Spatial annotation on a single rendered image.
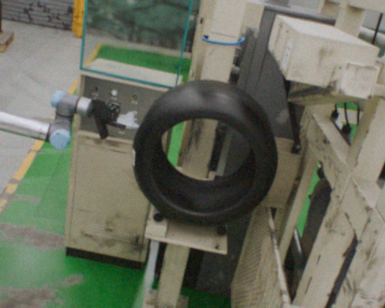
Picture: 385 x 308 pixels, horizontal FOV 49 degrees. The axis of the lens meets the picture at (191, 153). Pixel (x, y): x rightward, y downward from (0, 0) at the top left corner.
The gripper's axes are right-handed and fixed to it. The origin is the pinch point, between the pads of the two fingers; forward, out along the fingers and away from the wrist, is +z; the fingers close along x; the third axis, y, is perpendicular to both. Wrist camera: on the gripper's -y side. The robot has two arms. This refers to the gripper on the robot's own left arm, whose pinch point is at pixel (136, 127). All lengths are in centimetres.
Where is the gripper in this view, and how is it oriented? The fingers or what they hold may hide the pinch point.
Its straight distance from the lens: 177.2
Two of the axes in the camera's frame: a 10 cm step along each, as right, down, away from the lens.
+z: 9.6, 2.9, 0.4
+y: 2.8, -8.7, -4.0
